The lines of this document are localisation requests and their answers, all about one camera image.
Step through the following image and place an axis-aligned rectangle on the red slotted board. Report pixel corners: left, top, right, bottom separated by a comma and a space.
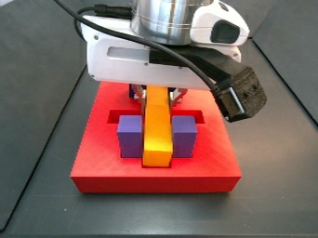
71, 82, 241, 193

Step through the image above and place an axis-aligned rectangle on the black camera cable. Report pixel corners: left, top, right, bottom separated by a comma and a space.
52, 0, 234, 94

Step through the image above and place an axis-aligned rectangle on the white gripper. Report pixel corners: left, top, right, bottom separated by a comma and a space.
80, 24, 242, 114

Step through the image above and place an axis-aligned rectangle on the purple U block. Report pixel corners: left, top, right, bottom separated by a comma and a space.
116, 115, 198, 158

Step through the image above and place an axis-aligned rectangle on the dark blue U block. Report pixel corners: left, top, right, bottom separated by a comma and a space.
130, 84, 138, 99

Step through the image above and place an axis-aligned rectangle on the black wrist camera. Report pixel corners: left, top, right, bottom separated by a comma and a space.
149, 46, 269, 123

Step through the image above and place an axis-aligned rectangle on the yellow long block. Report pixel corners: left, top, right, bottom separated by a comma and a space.
143, 86, 173, 167

